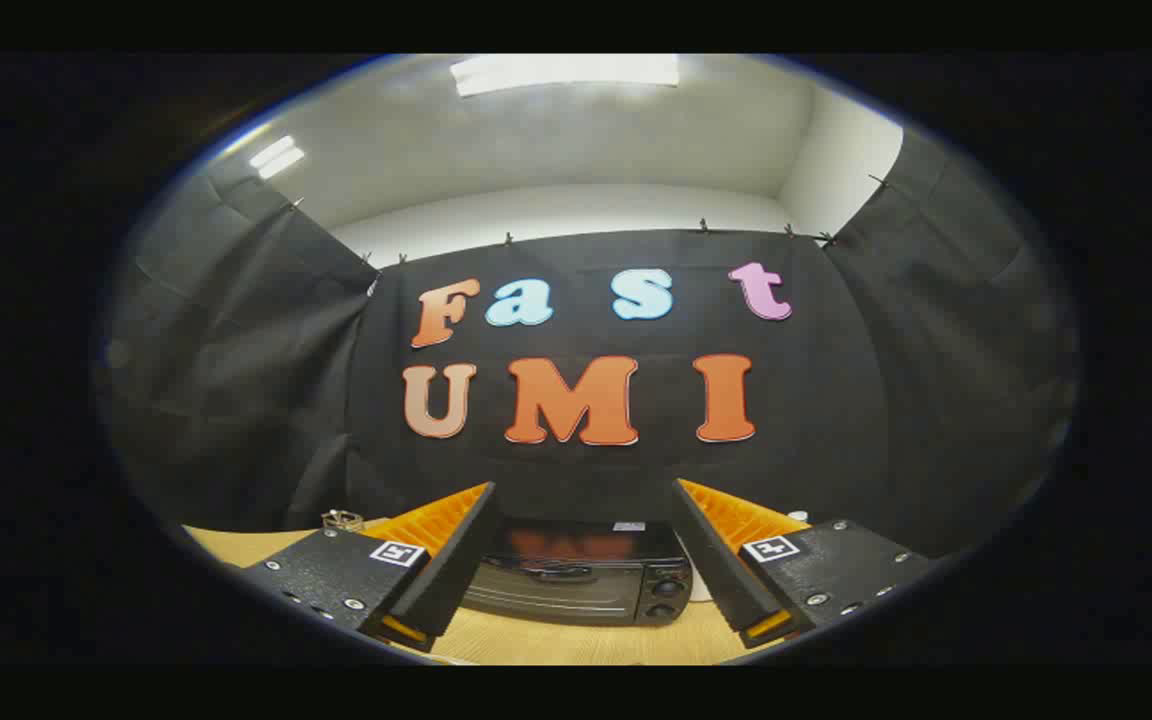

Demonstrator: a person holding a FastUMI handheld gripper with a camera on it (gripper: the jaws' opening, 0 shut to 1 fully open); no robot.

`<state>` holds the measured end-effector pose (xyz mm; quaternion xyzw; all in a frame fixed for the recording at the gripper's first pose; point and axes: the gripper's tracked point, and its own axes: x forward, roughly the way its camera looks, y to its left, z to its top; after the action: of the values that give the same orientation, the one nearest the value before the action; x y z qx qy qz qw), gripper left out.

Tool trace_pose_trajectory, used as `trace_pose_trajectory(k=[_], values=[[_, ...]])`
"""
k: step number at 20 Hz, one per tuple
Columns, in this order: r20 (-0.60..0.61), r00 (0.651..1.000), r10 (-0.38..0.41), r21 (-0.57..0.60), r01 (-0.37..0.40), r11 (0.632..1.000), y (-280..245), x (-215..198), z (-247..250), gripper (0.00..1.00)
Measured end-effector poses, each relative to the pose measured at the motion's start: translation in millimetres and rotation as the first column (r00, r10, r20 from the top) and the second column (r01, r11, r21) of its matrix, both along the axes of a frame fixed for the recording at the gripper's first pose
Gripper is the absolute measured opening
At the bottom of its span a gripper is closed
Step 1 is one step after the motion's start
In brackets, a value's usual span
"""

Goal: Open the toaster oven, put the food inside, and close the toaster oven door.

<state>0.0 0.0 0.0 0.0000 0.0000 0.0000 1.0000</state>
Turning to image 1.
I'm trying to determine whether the small ceiling light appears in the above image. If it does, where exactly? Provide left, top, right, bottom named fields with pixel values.
left=248, top=135, right=306, bottom=181

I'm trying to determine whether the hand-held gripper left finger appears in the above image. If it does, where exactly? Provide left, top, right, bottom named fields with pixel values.
left=241, top=481, right=500, bottom=654

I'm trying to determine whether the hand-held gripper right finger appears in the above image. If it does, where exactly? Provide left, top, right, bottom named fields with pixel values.
left=672, top=478, right=937, bottom=651

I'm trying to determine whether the black toaster oven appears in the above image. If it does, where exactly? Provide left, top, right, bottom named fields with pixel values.
left=461, top=517, right=694, bottom=628

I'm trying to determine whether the large ceiling light panel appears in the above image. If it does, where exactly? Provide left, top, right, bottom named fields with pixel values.
left=449, top=54, right=682, bottom=98

